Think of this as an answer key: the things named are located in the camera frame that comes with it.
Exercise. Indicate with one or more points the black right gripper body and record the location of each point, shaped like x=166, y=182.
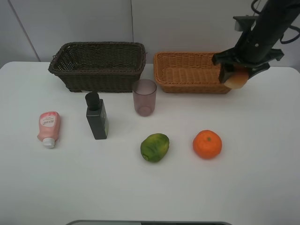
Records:
x=253, y=49

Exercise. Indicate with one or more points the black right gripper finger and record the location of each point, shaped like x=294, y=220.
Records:
x=253, y=69
x=226, y=71

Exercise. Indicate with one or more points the red yellow peach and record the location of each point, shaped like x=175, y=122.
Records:
x=238, y=78

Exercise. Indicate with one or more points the orange mandarin fruit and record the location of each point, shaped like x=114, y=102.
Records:
x=207, y=144

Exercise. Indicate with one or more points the green lime fruit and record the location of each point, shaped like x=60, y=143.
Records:
x=154, y=147

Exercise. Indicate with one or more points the dark green pump bottle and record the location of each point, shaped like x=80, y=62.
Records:
x=96, y=116

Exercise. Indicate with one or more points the pink detergent bottle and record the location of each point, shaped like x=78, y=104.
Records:
x=49, y=127

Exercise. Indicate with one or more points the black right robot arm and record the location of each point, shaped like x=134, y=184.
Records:
x=278, y=15

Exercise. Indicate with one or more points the orange wicker basket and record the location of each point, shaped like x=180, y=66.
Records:
x=188, y=72

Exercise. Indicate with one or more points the translucent purple plastic cup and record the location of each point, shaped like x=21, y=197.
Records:
x=144, y=96

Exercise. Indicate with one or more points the dark brown wicker basket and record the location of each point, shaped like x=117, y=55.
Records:
x=110, y=67

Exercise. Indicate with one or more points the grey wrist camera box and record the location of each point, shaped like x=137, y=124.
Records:
x=242, y=23

